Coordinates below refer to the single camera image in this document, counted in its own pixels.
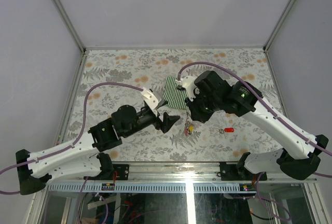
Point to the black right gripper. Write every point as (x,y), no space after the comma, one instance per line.
(196,114)

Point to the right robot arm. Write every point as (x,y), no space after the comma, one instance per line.
(298,156)

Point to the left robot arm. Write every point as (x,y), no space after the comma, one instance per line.
(87,157)

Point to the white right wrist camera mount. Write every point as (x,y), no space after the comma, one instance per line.
(188,85)

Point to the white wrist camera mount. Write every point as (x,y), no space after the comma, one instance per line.
(188,85)
(153,100)

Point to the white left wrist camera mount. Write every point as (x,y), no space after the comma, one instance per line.
(153,100)

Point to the right aluminium frame post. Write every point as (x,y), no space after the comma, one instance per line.
(279,24)

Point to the left aluminium frame post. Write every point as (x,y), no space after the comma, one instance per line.
(68,24)

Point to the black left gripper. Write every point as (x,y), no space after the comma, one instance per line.
(169,121)

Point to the green white striped cloth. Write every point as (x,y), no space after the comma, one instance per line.
(174,97)

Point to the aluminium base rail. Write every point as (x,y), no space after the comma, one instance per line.
(159,177)

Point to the floral tablecloth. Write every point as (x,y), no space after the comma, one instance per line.
(112,78)

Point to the silver keys bunch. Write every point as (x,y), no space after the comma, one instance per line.
(186,130)

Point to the aluminium frame post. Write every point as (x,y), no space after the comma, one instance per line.
(279,24)
(68,24)

